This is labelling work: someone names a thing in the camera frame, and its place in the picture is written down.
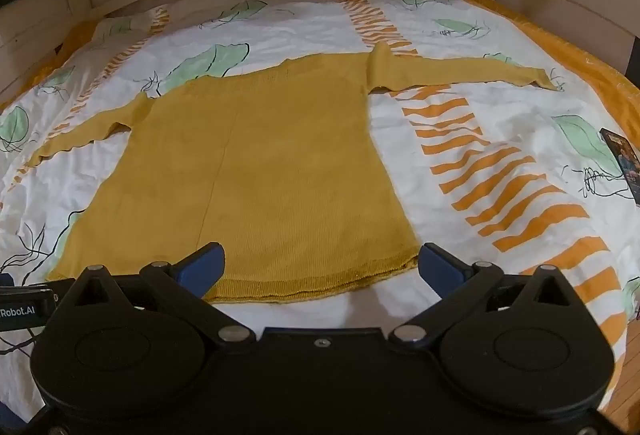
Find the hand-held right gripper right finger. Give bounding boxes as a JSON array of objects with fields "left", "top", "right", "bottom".
[{"left": 387, "top": 243, "right": 583, "bottom": 352}]

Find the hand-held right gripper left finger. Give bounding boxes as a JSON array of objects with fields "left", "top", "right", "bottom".
[{"left": 69, "top": 242, "right": 256, "bottom": 352}]

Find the mustard yellow knit sweater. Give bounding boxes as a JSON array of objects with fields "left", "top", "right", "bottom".
[{"left": 25, "top": 41, "right": 560, "bottom": 305}]

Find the dark printed book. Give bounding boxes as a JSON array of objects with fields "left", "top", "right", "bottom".
[{"left": 599, "top": 127, "right": 640, "bottom": 207}]

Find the white leaf print bed cover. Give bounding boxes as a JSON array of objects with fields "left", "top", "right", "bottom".
[{"left": 0, "top": 0, "right": 640, "bottom": 421}]

